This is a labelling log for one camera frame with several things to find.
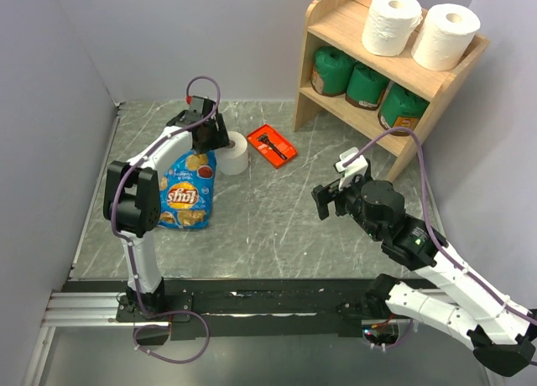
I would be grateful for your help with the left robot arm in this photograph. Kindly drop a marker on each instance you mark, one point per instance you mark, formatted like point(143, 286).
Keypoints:
point(132, 196)

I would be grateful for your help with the green roll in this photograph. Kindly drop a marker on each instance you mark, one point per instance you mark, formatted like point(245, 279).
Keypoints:
point(366, 87)
point(401, 108)
point(331, 72)

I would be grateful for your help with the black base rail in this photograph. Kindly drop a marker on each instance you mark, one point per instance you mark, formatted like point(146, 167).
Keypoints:
point(193, 308)

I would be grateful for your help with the aluminium frame rail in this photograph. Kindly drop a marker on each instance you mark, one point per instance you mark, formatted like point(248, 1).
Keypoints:
point(81, 310)

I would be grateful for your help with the black razor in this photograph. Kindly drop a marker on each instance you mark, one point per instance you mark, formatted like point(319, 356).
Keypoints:
point(264, 138)

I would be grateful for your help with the white paper roll front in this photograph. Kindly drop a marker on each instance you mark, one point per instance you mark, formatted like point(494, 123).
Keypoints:
point(389, 25)

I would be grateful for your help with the white paper roll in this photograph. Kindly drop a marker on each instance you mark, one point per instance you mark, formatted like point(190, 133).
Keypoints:
point(444, 36)
point(233, 159)
point(389, 25)

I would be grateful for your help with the orange razor box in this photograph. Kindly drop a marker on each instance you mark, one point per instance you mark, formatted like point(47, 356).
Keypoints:
point(282, 143)

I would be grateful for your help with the wooden two-tier shelf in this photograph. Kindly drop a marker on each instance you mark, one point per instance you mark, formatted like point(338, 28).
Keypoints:
point(340, 23)

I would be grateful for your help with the blue chips bag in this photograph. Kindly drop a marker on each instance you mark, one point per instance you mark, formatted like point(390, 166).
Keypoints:
point(186, 192)

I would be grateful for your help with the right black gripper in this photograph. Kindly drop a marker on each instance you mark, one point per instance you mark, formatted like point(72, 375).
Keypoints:
point(323, 195)

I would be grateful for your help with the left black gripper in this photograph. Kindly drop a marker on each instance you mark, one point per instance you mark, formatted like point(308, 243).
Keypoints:
point(221, 138)

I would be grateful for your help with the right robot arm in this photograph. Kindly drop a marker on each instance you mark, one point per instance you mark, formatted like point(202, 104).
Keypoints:
point(499, 332)

